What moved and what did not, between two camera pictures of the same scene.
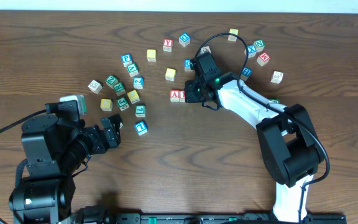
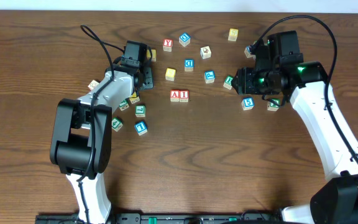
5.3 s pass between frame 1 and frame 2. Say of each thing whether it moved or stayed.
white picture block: stayed
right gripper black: moved
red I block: stayed
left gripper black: moved
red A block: stayed
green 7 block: stayed
